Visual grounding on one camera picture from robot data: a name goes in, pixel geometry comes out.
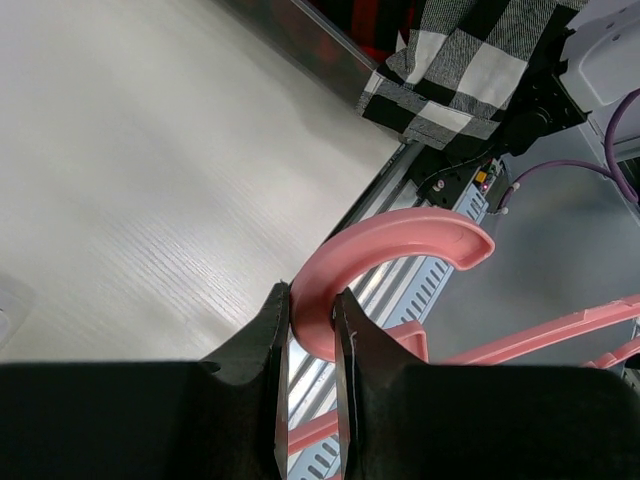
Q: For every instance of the clear plastic bin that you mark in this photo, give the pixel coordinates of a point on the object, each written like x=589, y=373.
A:
x=301, y=33

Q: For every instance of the pink plastic hanger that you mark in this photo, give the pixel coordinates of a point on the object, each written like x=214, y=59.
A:
x=449, y=236

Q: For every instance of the red black plaid shirt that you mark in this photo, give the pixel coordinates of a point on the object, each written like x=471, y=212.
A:
x=379, y=27

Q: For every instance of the grey black plaid shirt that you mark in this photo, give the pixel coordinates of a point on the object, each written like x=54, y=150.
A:
x=450, y=87

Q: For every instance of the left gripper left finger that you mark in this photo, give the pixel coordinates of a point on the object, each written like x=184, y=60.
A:
x=223, y=416

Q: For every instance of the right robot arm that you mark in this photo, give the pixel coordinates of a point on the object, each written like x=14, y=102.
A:
x=582, y=70

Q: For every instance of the slotted cable duct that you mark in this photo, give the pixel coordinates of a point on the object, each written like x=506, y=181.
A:
x=392, y=294

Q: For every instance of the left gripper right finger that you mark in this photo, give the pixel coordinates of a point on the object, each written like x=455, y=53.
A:
x=401, y=418

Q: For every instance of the aluminium front rail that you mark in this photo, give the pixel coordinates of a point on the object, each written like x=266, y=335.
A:
x=390, y=190

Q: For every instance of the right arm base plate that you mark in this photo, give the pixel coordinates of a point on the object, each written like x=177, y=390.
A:
x=440, y=179

